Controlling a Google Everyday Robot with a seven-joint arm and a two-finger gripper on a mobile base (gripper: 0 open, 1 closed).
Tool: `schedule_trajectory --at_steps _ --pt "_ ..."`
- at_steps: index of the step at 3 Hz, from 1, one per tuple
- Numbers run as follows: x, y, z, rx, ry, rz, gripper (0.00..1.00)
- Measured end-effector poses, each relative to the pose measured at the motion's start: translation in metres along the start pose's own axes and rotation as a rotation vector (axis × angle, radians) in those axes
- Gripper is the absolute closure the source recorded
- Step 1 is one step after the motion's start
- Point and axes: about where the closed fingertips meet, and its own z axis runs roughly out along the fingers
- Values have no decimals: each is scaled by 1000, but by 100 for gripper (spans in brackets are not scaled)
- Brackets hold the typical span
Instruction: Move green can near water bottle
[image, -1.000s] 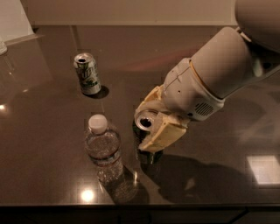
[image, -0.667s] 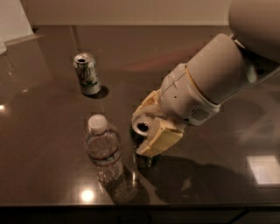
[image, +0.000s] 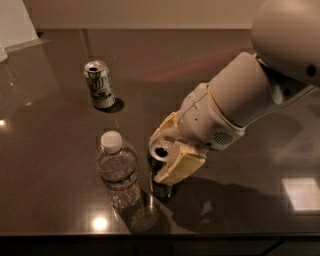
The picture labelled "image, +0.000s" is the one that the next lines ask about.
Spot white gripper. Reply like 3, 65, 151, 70
148, 83, 245, 185

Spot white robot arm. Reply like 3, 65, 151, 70
149, 0, 320, 185

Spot clear plastic water bottle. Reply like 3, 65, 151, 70
97, 131, 140, 211

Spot white green soda can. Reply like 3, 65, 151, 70
84, 60, 115, 109

